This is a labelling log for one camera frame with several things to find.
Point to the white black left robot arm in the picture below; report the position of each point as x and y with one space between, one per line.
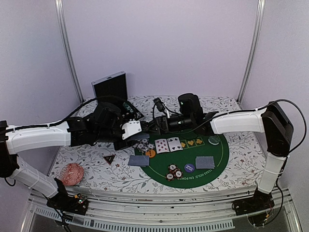
104 125

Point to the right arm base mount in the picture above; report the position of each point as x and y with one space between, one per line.
258 204

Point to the right aluminium frame post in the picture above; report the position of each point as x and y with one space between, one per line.
255 38

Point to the green dealer button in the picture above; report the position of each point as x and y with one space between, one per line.
214 140

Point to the aluminium poker chip case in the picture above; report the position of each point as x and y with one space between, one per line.
115 87

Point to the aluminium frame post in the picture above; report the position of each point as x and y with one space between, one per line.
67 49
255 38

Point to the black triangular card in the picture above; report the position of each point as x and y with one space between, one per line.
109 159

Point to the orange big blind button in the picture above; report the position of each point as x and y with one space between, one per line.
150 153

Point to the round green poker mat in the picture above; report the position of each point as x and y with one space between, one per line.
193 145

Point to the dealt playing card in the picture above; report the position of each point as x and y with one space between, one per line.
140 160
205 162

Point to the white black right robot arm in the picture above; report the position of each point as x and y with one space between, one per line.
271 120

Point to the left aluminium frame post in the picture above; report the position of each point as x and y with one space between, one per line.
67 49

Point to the aluminium front rail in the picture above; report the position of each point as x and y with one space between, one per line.
111 211

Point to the purple small blind button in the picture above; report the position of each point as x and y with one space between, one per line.
189 168

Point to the red patterned bowl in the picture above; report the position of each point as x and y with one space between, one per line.
71 174

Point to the four of clubs card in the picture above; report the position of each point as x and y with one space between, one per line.
174 144

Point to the right poker chip stack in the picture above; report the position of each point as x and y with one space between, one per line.
128 109

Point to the red black 100 chip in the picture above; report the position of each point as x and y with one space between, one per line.
172 168

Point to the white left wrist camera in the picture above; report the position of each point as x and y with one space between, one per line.
130 128

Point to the eight of diamonds card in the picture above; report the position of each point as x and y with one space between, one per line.
161 146

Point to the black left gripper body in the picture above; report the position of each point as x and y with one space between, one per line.
124 145

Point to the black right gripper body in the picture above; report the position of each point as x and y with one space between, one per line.
163 119

